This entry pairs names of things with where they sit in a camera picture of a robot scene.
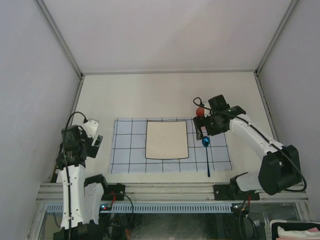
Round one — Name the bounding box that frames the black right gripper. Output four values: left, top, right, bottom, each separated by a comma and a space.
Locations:
193, 112, 228, 140

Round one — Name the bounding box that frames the aluminium front rail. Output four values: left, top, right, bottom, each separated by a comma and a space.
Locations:
36, 183, 309, 203

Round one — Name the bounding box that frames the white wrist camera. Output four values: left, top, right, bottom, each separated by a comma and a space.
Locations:
203, 101, 211, 117
82, 118, 99, 139

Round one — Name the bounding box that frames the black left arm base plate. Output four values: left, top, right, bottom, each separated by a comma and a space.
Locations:
101, 183, 126, 201

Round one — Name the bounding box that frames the white square plate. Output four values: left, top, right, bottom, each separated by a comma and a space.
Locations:
145, 120, 189, 160

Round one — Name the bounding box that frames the blue slotted cable duct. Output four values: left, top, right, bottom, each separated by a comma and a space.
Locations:
46, 202, 232, 214

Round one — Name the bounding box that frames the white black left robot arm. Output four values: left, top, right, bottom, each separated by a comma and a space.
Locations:
53, 119, 110, 240

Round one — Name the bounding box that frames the light blue checked placemat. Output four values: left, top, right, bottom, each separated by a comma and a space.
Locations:
108, 117, 233, 174

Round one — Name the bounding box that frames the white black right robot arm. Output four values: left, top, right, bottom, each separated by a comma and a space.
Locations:
193, 94, 307, 200

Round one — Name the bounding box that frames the white bin with cloths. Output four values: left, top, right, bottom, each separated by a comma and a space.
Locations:
270, 220, 320, 240

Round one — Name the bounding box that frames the pink plastic cup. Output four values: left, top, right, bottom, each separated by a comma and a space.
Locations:
196, 107, 205, 117

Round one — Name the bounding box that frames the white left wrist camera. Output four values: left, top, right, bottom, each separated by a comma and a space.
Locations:
82, 118, 99, 139

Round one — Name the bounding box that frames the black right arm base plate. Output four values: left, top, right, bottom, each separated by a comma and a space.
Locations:
213, 184, 260, 201

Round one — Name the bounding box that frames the blue metal spoon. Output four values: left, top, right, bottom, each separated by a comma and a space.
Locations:
201, 136, 211, 178

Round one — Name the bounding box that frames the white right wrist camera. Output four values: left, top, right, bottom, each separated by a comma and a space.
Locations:
203, 101, 211, 117

